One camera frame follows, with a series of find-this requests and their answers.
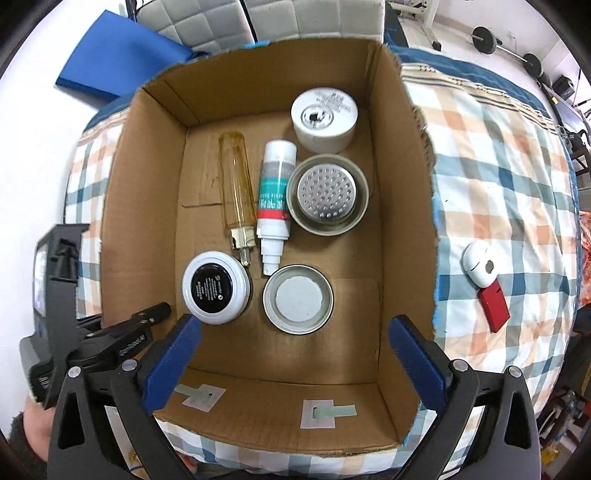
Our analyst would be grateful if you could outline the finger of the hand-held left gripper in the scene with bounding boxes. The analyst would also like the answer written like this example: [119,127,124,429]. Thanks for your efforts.
[69,302,171,374]

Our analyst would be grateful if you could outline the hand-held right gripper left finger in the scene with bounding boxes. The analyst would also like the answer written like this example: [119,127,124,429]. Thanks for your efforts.
[48,314,204,480]

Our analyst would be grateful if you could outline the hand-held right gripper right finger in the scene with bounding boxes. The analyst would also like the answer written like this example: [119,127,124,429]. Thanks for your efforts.
[388,315,546,480]

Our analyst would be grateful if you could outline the cardboard box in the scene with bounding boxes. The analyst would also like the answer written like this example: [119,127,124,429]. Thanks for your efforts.
[99,38,439,450]

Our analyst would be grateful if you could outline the white jar with black top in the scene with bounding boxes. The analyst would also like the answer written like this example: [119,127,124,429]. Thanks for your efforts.
[181,250,254,326]

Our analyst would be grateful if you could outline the metal lid with white liner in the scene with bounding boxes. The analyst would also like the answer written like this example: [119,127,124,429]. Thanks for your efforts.
[262,264,334,335]

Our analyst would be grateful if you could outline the round metal strainer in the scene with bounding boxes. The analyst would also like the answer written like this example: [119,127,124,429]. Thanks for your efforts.
[285,152,371,238]

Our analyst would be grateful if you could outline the white and teal spray bottle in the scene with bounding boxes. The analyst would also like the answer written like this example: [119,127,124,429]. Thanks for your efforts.
[255,140,297,277]

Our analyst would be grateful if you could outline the white round jar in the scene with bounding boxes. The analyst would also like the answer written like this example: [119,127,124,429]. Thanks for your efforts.
[290,87,358,154]

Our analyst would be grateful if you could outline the person's left forearm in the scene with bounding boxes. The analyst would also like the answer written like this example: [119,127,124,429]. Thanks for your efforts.
[0,411,51,480]

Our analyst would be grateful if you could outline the person's left hand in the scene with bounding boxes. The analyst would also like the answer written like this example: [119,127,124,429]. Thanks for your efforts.
[23,399,54,450]

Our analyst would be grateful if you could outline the small red box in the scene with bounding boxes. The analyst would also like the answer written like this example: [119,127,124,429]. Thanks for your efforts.
[477,281,511,333]

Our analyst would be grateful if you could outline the small white case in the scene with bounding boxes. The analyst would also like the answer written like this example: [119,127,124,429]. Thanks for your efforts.
[462,241,500,288]

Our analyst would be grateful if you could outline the amber glass pump bottle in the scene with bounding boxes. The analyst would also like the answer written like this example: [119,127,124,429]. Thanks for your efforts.
[218,131,256,267]

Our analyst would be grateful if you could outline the plaid blanket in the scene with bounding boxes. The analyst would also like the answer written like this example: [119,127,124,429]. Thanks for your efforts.
[62,44,583,480]

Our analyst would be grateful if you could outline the blue mat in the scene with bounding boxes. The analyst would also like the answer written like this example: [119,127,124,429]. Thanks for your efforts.
[55,10,206,104]

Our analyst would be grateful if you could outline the grey quilted cushion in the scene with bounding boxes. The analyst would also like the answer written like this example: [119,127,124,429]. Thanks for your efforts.
[136,0,252,49]
[242,0,386,44]

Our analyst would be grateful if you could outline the black barbell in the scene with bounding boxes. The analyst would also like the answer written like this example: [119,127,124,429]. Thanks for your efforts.
[471,26,546,78]

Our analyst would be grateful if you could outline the dark blue cloth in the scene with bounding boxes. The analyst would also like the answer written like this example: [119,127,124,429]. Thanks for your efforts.
[383,2,409,47]

